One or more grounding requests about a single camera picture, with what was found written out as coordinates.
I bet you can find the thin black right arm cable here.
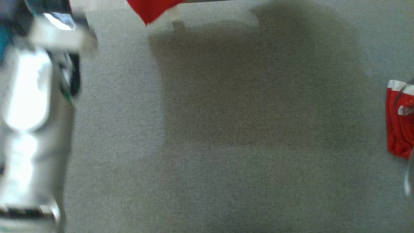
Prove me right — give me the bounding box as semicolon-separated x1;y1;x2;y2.
394;79;414;105

